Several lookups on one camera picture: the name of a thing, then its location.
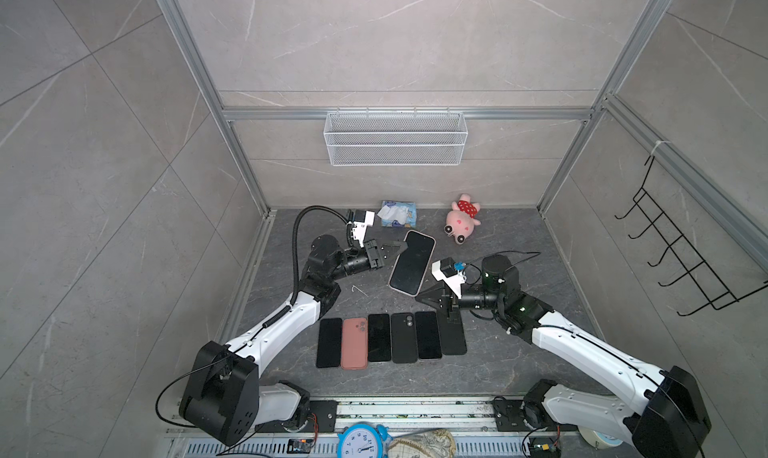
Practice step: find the black phone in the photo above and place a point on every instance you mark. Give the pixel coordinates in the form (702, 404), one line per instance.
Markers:
(427, 334)
(379, 338)

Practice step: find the black phone case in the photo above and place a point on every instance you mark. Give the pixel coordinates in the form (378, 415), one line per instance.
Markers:
(403, 338)

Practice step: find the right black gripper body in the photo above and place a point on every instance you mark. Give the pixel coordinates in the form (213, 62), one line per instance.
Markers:
(453, 310)

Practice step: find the small phone pink case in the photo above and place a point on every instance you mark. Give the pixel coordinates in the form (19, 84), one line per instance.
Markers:
(412, 264)

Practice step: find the blue tissue packet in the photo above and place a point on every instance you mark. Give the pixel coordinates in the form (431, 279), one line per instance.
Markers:
(398, 214)

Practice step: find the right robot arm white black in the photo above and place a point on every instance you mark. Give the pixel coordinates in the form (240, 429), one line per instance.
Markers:
(659, 412)

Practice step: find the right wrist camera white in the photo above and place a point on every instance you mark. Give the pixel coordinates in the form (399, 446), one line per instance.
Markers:
(451, 273)

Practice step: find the woven basket object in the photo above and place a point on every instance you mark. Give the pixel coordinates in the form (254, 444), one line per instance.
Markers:
(437, 443)

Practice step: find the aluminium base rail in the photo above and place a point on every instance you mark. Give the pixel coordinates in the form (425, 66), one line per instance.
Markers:
(481, 426)

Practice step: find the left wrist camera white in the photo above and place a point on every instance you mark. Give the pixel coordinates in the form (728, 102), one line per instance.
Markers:
(358, 221)

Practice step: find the white wire wall basket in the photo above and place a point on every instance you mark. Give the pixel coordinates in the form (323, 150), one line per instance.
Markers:
(408, 138)

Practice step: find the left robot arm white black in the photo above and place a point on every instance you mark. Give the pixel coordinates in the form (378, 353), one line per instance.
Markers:
(223, 395)

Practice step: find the black wire hook rack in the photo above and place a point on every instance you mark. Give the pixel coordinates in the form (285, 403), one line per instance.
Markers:
(680, 249)

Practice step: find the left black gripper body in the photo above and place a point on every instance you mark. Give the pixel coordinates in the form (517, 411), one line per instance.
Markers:
(374, 265)

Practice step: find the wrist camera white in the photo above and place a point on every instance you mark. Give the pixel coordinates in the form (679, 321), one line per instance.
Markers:
(358, 221)
(451, 273)

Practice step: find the pink pig plush toy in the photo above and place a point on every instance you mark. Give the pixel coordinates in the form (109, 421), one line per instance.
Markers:
(461, 220)

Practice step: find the white alarm clock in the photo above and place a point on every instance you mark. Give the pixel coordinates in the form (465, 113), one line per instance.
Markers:
(599, 440)

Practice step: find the blue alarm clock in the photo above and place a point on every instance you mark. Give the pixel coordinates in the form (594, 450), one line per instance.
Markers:
(363, 440)

